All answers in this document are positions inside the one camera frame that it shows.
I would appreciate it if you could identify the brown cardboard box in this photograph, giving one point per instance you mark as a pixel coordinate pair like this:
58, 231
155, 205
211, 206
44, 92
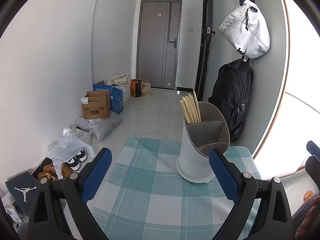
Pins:
96, 104

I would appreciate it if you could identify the black metal frame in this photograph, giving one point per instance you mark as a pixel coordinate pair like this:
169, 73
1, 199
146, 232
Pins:
206, 36

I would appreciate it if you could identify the grey entrance door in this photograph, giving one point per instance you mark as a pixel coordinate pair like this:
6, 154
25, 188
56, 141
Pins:
158, 42

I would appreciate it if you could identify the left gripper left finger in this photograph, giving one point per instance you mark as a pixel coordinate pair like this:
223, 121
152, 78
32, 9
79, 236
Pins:
93, 173

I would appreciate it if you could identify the right hand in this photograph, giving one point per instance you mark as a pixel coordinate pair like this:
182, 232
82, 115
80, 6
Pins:
305, 216

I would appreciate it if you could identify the clear plastic bag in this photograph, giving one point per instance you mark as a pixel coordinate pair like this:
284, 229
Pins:
146, 89

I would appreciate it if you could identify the beige cloth pile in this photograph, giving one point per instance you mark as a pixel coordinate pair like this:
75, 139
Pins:
118, 80

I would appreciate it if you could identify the black backpack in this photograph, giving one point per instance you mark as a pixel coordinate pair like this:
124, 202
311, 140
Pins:
231, 94

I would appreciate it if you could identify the teal checked tablecloth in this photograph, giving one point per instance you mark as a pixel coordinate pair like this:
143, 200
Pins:
144, 197

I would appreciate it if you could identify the blue cardboard box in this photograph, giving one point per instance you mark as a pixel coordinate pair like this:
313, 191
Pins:
116, 96

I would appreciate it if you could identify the white plastic bag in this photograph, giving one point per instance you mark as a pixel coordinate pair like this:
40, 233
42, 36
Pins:
68, 146

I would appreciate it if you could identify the navy jordan shoe box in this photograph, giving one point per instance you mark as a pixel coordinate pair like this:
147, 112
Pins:
22, 188

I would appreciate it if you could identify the red yellow paper bag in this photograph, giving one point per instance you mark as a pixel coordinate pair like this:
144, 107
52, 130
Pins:
136, 88

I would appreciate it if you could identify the brown shoes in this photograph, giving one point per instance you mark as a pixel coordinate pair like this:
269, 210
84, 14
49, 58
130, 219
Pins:
50, 173

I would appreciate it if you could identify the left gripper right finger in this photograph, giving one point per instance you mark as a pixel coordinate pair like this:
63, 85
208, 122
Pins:
226, 175

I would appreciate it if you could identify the black white sneakers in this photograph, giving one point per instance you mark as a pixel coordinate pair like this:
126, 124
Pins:
75, 163

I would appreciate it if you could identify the chopstick bundle in holder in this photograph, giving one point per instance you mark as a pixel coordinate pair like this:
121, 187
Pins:
190, 107

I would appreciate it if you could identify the grey white utensil holder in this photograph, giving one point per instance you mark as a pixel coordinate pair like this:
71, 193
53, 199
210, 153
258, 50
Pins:
198, 140

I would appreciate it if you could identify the grey plastic parcel bag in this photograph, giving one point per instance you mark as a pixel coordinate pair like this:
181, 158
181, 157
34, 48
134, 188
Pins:
99, 127

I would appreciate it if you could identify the white sling bag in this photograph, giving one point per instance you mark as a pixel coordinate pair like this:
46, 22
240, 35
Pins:
246, 30

